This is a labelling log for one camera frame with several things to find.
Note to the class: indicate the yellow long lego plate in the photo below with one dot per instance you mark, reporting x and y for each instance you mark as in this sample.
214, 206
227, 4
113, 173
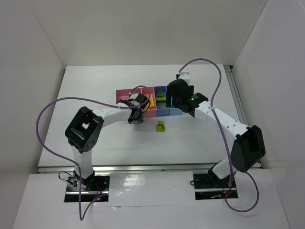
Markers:
152, 101

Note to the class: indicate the lime long lego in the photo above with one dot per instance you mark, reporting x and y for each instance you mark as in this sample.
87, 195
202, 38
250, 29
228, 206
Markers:
160, 99

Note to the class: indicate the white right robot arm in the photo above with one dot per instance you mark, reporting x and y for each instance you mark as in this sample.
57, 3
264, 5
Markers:
245, 144

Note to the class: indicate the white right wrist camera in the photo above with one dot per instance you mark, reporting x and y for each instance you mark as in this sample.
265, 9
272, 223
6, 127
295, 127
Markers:
184, 76

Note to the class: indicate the small pink bin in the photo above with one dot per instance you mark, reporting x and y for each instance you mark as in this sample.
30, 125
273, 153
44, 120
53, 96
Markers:
149, 112

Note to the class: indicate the light blue bin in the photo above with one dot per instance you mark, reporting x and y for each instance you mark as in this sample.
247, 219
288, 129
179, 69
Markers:
175, 111

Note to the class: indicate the aluminium right rail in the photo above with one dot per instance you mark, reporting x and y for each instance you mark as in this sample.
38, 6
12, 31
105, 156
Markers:
235, 93

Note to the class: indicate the aluminium front rail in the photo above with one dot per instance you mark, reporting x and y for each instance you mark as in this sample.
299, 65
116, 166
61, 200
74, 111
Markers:
165, 167

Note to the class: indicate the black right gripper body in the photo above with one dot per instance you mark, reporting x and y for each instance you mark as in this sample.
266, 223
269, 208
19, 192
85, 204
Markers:
172, 96

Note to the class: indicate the large pink bin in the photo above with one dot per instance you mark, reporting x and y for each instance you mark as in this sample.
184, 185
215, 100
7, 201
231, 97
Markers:
123, 94

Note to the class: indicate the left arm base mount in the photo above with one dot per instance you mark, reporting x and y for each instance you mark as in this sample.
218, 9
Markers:
98, 188

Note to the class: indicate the aluminium rail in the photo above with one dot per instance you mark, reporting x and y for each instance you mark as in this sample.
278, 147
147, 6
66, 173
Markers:
165, 167
235, 93

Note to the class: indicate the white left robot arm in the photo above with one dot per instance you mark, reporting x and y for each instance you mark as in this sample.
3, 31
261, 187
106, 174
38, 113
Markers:
84, 130

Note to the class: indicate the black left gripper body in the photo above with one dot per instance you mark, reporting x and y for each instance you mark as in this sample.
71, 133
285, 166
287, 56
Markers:
135, 117

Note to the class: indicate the lime stacked lego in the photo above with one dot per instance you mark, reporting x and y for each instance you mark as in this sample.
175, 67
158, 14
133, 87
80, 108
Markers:
160, 127

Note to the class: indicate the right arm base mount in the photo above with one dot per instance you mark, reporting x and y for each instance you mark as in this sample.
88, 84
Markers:
208, 187

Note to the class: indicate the dark blue bin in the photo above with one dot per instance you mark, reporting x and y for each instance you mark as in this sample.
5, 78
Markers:
161, 112

